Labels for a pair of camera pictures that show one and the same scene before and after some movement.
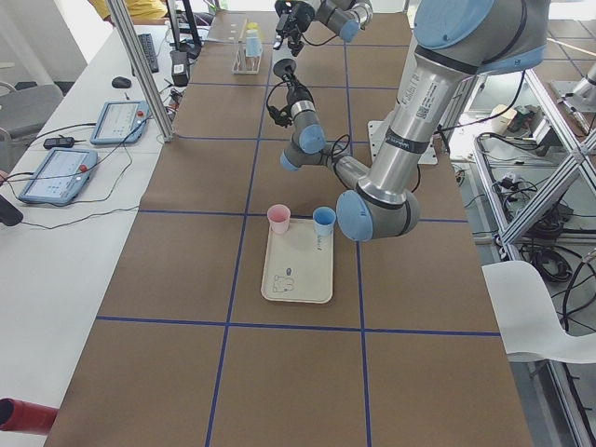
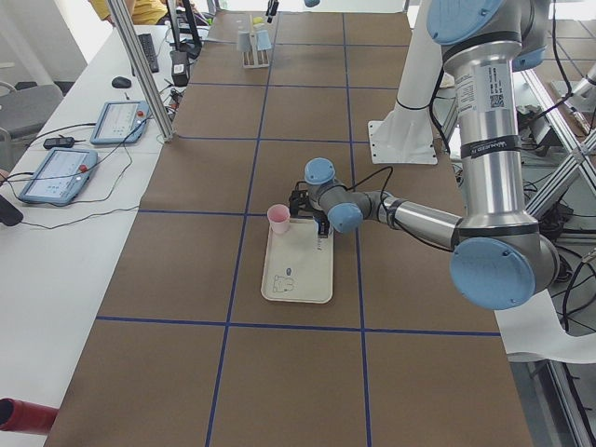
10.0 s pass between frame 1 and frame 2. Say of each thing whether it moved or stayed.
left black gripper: moved
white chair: stayed
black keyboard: stayed
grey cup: moved
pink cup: stayed
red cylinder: stayed
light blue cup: moved
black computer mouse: stayed
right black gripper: moved
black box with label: stayed
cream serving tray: stayed
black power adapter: stayed
